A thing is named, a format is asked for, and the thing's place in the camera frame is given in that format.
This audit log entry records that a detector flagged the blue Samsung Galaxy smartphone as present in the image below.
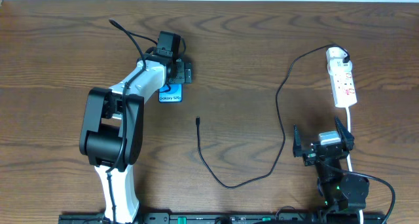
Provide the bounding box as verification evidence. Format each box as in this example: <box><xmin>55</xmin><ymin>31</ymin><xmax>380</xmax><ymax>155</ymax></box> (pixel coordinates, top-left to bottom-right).
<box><xmin>158</xmin><ymin>84</ymin><xmax>183</xmax><ymax>103</ymax></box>

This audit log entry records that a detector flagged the white USB charger plug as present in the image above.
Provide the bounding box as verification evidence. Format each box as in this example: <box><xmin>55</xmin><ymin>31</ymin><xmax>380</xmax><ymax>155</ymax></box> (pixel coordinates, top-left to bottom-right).
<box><xmin>326</xmin><ymin>46</ymin><xmax>350</xmax><ymax>63</ymax></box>

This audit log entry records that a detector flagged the black USB charging cable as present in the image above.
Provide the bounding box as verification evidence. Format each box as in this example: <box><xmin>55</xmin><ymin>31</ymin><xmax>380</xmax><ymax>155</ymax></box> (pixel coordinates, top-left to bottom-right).
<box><xmin>195</xmin><ymin>43</ymin><xmax>351</xmax><ymax>189</ymax></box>

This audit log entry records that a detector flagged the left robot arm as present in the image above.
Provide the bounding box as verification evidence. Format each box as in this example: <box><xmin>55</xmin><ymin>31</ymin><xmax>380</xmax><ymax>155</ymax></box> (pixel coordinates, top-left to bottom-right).
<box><xmin>79</xmin><ymin>54</ymin><xmax>192</xmax><ymax>223</ymax></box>

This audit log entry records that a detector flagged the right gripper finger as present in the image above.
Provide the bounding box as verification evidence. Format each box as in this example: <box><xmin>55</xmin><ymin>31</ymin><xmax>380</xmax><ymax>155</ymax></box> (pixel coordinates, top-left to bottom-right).
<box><xmin>293</xmin><ymin>124</ymin><xmax>302</xmax><ymax>154</ymax></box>
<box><xmin>335</xmin><ymin>117</ymin><xmax>354</xmax><ymax>145</ymax></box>

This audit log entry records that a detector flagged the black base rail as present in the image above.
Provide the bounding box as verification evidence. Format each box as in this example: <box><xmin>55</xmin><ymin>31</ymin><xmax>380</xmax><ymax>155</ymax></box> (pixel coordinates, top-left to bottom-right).
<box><xmin>58</xmin><ymin>211</ymin><xmax>385</xmax><ymax>224</ymax></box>

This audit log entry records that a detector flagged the white power strip cord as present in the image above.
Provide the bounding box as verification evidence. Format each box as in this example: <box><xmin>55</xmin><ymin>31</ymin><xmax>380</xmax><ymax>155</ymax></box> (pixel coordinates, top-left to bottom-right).
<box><xmin>345</xmin><ymin>106</ymin><xmax>365</xmax><ymax>224</ymax></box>

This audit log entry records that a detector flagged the white power strip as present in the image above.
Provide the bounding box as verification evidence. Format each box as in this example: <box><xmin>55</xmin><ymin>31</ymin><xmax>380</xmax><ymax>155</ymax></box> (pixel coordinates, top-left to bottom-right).
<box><xmin>327</xmin><ymin>59</ymin><xmax>357</xmax><ymax>108</ymax></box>

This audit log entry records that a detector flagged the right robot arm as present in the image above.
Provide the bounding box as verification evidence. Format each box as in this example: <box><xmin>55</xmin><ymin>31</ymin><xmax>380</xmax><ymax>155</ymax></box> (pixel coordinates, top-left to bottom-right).
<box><xmin>293</xmin><ymin>118</ymin><xmax>369</xmax><ymax>223</ymax></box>

